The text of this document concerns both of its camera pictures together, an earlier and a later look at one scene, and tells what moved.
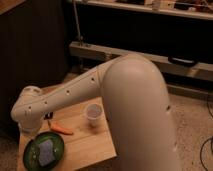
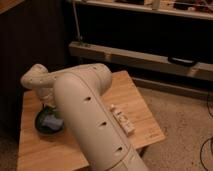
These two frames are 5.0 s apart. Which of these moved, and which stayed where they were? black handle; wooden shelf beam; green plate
Moved: green plate
Stayed: wooden shelf beam; black handle
